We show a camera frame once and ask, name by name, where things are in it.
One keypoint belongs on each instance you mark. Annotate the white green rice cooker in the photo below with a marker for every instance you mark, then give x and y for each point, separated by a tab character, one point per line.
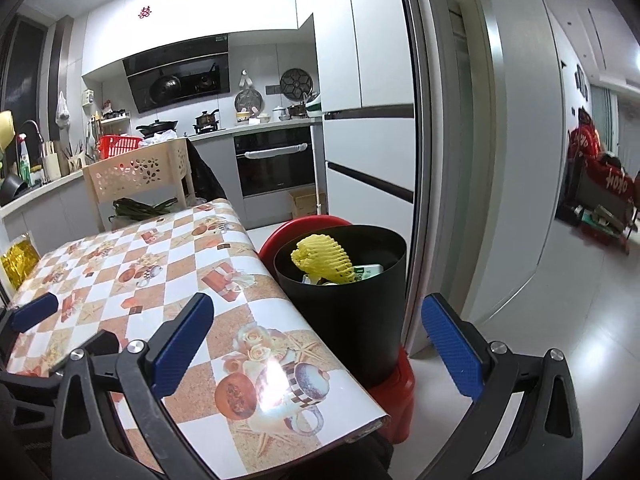
312	107

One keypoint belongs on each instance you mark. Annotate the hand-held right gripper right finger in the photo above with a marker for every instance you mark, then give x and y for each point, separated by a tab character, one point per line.
452	347

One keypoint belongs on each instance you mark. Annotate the black cooking pot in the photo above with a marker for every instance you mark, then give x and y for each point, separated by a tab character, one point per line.
206	120

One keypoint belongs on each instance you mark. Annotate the grey sliding door frame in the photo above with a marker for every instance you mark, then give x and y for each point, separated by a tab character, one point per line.
440	160

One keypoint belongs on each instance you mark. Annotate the green spray bottle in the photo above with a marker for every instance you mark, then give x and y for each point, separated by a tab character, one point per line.
24	165

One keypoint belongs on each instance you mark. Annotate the red plastic stool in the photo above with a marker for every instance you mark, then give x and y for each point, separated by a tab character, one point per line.
400	400

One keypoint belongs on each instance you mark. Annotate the red printed blanket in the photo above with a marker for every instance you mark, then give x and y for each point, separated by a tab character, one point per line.
610	180

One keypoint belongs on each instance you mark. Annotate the black trash bin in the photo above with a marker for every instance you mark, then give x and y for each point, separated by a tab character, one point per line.
340	330

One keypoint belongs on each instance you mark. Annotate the red paper decal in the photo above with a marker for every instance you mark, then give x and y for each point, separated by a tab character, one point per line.
145	12

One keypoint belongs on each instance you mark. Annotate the patterned checked tablecloth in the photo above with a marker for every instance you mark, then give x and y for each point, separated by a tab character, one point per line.
210	270

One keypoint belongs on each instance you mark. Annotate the white knife block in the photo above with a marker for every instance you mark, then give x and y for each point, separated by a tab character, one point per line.
50	165

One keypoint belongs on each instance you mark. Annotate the hanging white plastic bag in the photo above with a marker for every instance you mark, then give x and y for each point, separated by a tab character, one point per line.
61	112

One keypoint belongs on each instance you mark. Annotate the dark round patterned tray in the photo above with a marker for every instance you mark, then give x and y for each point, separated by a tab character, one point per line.
295	82

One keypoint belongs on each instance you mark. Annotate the gold foil packet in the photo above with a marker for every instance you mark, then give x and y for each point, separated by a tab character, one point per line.
20	260

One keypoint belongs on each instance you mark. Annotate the yellow colander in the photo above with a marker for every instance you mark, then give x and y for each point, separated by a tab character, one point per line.
5	130

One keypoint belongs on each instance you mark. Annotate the green leafy vegetables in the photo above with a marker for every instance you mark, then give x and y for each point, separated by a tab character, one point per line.
140	208

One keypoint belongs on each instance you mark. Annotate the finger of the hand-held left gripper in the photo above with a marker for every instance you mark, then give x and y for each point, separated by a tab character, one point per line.
102	342
35	312

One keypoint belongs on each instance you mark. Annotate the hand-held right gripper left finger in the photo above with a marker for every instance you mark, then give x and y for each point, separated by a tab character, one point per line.
182	342

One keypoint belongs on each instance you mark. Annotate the black cloth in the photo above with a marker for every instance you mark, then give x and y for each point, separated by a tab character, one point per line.
207	175

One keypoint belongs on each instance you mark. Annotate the white refrigerator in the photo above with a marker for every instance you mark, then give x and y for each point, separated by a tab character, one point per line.
370	60

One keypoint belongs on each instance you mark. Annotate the black built-in oven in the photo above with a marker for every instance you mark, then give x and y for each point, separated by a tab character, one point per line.
270	170

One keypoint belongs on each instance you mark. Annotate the yellow foam fruit net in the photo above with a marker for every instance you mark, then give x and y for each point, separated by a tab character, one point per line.
320	257

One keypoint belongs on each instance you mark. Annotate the person's dark clothed leg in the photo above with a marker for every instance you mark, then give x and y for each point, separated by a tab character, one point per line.
370	455

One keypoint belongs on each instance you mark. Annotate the black wok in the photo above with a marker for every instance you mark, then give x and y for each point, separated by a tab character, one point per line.
157	127

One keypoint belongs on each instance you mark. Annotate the utensil holder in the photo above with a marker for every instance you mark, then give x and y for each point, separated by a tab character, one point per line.
75	161

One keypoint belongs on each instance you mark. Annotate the red plastic basket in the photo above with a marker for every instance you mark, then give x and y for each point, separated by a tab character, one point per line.
117	146

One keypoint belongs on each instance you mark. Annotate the cardboard box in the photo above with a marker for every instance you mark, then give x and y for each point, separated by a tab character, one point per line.
305	202

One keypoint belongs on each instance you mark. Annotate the black kitchen faucet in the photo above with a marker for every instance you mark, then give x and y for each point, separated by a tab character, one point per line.
31	121

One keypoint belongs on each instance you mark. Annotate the round metal steamer plate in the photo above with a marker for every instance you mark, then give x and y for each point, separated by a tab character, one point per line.
247	100

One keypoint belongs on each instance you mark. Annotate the black range hood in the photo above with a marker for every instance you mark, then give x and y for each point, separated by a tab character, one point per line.
175	75

